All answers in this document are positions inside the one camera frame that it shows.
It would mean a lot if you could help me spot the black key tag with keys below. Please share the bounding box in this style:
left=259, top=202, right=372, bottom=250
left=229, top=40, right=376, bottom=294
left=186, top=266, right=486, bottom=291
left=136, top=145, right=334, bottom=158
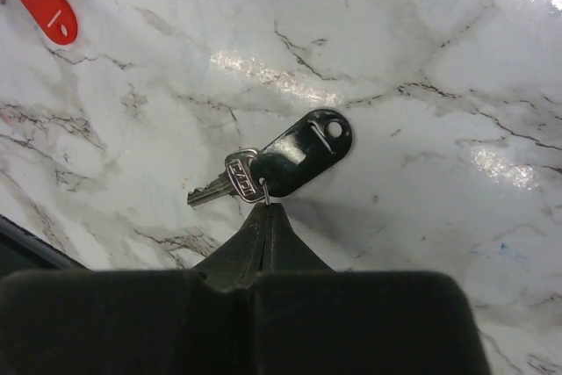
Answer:
left=187, top=109, right=353, bottom=208

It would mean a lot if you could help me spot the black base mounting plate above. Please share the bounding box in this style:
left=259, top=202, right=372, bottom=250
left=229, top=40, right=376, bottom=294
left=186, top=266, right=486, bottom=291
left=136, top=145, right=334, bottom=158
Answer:
left=0, top=215, right=88, bottom=278

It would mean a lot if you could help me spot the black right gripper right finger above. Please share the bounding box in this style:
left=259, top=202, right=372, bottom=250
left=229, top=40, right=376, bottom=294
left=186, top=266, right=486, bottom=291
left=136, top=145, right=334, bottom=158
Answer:
left=261, top=206, right=334, bottom=278

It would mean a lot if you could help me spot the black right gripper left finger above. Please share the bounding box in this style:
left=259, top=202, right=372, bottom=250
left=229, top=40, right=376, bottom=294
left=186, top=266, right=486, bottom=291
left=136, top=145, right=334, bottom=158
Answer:
left=192, top=206, right=269, bottom=292

